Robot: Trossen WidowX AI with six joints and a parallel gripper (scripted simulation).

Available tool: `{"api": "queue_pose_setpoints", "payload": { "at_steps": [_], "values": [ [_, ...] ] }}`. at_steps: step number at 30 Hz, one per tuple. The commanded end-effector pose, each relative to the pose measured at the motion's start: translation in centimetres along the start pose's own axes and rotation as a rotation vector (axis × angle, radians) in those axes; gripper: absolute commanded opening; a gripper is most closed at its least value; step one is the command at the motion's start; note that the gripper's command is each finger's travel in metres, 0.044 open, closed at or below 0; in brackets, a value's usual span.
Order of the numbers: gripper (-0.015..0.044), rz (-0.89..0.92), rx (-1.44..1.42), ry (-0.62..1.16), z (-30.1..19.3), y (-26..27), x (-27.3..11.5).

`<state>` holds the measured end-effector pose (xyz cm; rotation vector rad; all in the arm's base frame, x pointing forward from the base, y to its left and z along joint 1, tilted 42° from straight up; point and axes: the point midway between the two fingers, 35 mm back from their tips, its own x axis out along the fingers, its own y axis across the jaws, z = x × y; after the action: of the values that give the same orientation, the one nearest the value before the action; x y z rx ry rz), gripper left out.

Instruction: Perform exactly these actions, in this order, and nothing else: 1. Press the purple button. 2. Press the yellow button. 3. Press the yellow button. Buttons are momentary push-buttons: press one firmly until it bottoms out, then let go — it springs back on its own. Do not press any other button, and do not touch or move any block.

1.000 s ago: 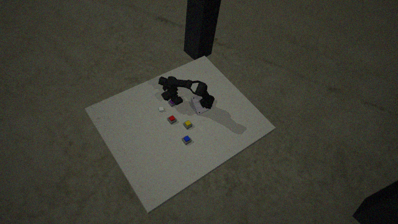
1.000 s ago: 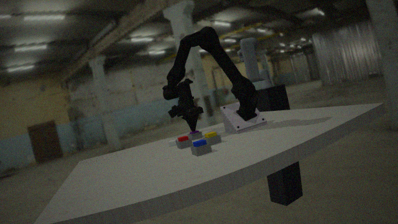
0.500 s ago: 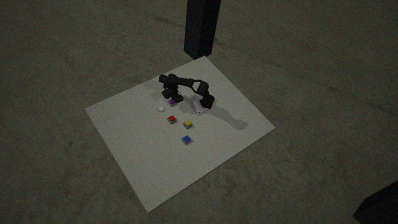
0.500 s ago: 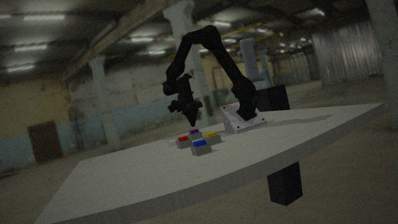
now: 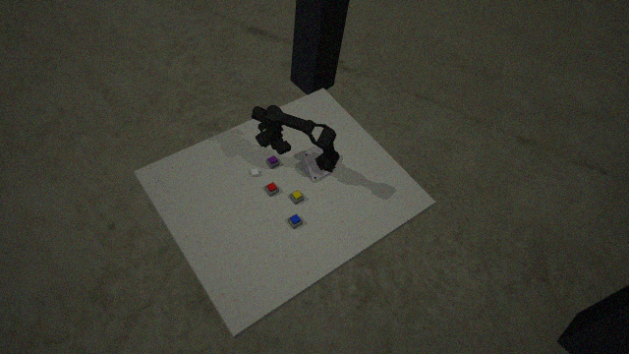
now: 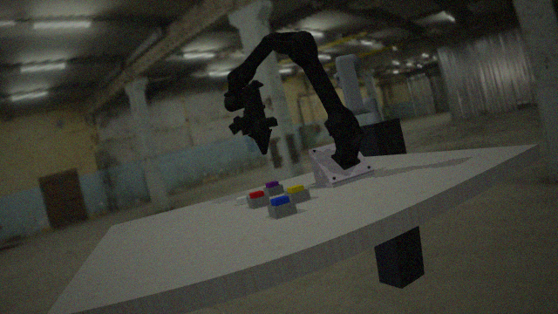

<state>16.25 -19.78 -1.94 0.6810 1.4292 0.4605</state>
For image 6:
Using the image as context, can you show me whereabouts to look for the purple button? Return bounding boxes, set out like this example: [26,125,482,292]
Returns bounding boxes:
[263,181,284,197]

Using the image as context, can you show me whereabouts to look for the yellow button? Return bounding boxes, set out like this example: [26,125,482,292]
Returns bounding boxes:
[284,185,311,204]

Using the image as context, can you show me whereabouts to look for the red button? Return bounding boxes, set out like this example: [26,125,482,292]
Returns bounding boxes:
[247,191,270,209]

